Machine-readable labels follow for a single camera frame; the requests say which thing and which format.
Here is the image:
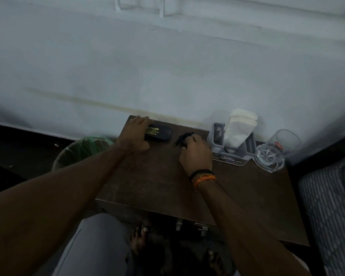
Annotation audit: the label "person's left forearm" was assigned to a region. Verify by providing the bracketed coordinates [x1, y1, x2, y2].
[0, 141, 133, 276]

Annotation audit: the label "black eyeglasses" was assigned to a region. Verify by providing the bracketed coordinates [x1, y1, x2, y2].
[173, 132, 195, 149]

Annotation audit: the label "white paper napkins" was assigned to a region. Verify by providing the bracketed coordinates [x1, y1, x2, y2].
[223, 108, 259, 149]

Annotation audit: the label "grey striped mattress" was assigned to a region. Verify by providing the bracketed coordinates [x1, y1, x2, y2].
[298, 154, 345, 276]

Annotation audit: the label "black wristband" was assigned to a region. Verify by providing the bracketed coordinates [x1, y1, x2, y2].
[189, 169, 214, 182]

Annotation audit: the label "person's foot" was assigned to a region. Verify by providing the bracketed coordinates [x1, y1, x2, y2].
[129, 223, 150, 256]
[204, 249, 228, 276]

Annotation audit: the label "person's left foot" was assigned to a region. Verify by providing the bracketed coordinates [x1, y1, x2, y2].
[129, 223, 150, 256]

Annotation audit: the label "clear glass tumbler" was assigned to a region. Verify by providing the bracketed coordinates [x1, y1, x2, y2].
[253, 129, 302, 173]

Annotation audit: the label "waste bin with green liner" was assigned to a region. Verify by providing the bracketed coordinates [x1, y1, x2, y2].
[52, 137, 116, 173]

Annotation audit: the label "person's right forearm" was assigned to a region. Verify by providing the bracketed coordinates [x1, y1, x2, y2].
[195, 175, 312, 276]

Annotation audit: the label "person's right hand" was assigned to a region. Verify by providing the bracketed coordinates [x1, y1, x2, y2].
[178, 134, 214, 177]

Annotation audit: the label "person's left hand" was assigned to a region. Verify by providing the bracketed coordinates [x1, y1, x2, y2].
[115, 116, 152, 155]

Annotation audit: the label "orange wristband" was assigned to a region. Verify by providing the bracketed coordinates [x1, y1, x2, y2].
[193, 174, 217, 189]

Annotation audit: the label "person's grey trouser leg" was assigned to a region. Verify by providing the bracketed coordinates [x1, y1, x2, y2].
[50, 213, 133, 276]

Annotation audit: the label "printed card coaster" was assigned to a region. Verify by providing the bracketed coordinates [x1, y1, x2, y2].
[212, 152, 249, 167]

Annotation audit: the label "grey napkin holder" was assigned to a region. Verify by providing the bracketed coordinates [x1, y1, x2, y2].
[207, 122, 258, 159]

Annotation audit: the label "person's right foot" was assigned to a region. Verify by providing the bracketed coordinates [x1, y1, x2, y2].
[204, 249, 228, 276]

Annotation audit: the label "black glasses case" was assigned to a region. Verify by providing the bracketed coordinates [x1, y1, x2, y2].
[144, 125, 172, 142]

